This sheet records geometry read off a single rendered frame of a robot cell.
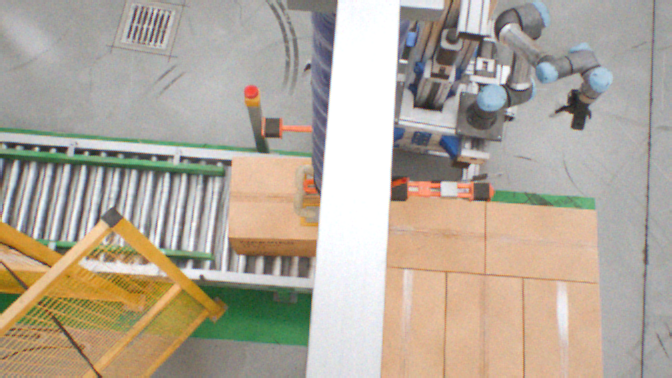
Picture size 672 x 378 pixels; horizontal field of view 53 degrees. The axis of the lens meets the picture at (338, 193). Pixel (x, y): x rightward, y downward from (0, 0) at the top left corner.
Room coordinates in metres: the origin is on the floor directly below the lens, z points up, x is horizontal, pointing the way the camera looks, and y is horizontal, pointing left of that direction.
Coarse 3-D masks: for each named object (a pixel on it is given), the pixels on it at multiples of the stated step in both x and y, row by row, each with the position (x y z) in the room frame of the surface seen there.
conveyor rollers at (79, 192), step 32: (0, 160) 1.01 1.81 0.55; (32, 192) 0.86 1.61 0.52; (64, 192) 0.88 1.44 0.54; (96, 192) 0.90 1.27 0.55; (128, 192) 0.92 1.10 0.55; (160, 192) 0.94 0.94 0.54; (160, 224) 0.77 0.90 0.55; (192, 224) 0.79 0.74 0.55; (224, 224) 0.81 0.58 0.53; (224, 256) 0.64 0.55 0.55; (256, 256) 0.66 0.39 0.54
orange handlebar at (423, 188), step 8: (288, 128) 1.10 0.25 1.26; (296, 128) 1.10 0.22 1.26; (304, 128) 1.11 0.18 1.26; (312, 128) 1.11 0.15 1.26; (304, 184) 0.85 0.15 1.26; (416, 184) 0.91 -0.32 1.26; (424, 184) 0.91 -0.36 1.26; (432, 184) 0.92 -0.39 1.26; (440, 184) 0.92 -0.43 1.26; (464, 184) 0.94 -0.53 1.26; (312, 192) 0.82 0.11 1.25; (416, 192) 0.88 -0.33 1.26; (424, 192) 0.88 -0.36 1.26; (432, 192) 0.88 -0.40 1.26; (440, 192) 0.89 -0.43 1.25
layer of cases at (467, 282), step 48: (432, 240) 0.85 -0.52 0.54; (480, 240) 0.88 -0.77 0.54; (528, 240) 0.91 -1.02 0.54; (576, 240) 0.94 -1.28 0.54; (432, 288) 0.60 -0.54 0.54; (480, 288) 0.63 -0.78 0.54; (528, 288) 0.66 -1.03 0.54; (576, 288) 0.69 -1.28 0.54; (384, 336) 0.33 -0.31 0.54; (432, 336) 0.36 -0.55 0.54; (480, 336) 0.38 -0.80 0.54; (528, 336) 0.41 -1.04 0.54; (576, 336) 0.44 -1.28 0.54
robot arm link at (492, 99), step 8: (488, 88) 1.40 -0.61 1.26; (496, 88) 1.40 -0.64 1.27; (504, 88) 1.41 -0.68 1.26; (480, 96) 1.36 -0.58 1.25; (488, 96) 1.36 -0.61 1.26; (496, 96) 1.36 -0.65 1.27; (504, 96) 1.36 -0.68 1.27; (480, 104) 1.33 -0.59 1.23; (488, 104) 1.32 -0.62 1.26; (496, 104) 1.32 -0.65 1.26; (504, 104) 1.34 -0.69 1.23; (480, 112) 1.32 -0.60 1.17; (488, 112) 1.31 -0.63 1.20; (496, 112) 1.32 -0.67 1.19
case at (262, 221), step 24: (240, 168) 0.99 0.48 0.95; (264, 168) 1.01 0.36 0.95; (288, 168) 1.02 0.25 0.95; (240, 192) 0.87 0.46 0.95; (264, 192) 0.89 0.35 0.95; (288, 192) 0.90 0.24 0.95; (240, 216) 0.76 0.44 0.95; (264, 216) 0.77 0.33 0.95; (288, 216) 0.79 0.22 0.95; (240, 240) 0.66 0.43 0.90; (264, 240) 0.67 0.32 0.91; (288, 240) 0.68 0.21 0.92; (312, 240) 0.69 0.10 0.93
